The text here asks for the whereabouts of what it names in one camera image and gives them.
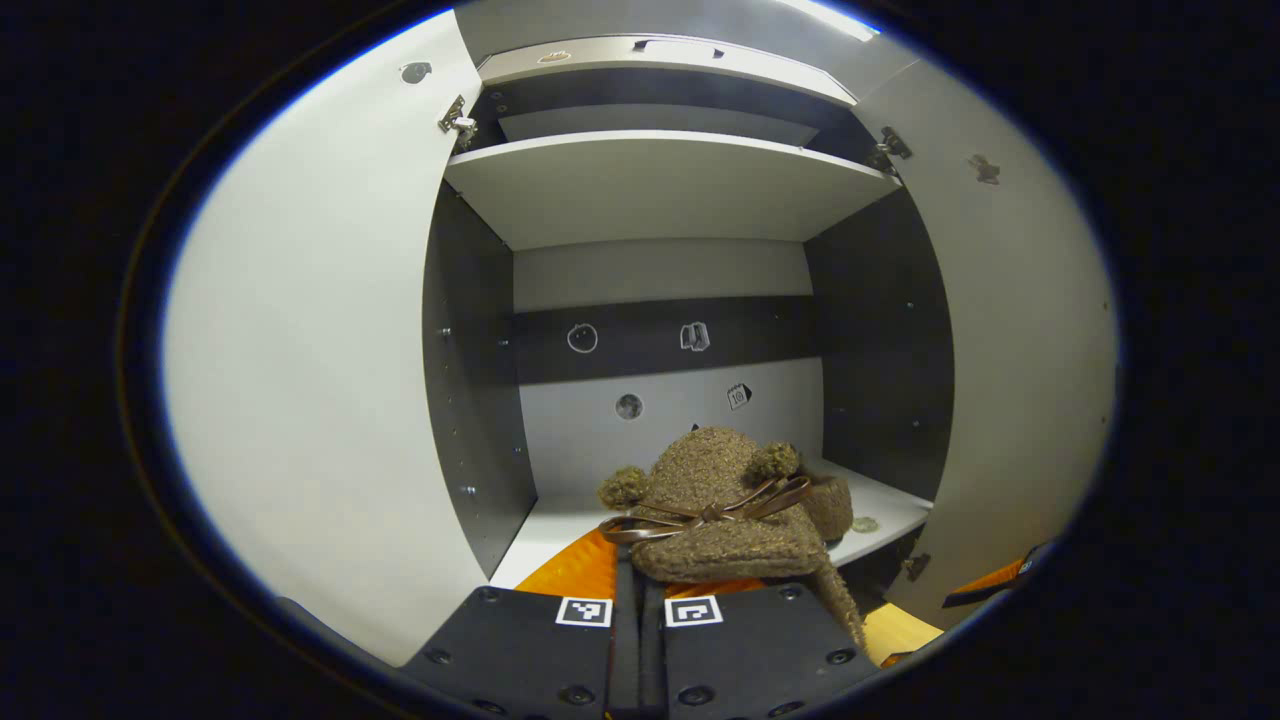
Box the beige cabinet drawer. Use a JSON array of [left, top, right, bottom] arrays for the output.
[[478, 35, 859, 109]]

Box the metal drawer handle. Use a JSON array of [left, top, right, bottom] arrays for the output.
[[632, 38, 726, 61]]

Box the brown fuzzy shoe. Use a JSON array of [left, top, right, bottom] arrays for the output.
[[597, 427, 869, 651], [800, 472, 856, 546]]

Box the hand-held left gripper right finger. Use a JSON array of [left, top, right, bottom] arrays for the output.
[[638, 578, 883, 720]]

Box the grey white shoe cabinet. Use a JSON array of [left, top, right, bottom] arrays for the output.
[[420, 35, 951, 591]]

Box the white cabinet door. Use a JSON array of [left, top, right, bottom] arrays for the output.
[[160, 10, 486, 669], [855, 60, 1119, 631]]

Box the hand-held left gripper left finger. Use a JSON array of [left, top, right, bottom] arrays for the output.
[[400, 528, 627, 720]]

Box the ceiling light panel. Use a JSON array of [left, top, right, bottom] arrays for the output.
[[780, 0, 881, 41]]

